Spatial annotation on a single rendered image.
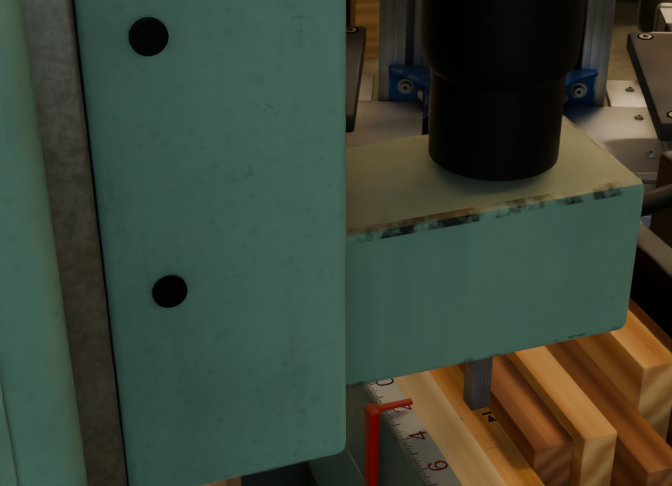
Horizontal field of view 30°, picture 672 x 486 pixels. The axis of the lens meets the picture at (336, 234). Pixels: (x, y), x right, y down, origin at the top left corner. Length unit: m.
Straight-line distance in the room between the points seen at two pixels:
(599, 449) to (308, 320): 0.18
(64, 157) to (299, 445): 0.14
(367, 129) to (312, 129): 0.94
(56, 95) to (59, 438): 0.10
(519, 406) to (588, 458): 0.04
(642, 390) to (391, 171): 0.15
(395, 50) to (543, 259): 0.90
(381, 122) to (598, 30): 0.25
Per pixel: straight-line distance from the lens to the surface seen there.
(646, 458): 0.54
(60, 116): 0.36
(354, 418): 0.59
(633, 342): 0.57
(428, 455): 0.53
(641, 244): 0.60
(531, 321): 0.50
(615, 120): 1.37
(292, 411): 0.44
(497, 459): 0.55
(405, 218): 0.46
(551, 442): 0.55
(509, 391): 0.57
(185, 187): 0.38
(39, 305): 0.34
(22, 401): 0.36
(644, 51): 1.31
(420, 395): 0.57
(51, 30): 0.35
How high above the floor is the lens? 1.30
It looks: 30 degrees down
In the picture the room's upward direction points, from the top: straight up
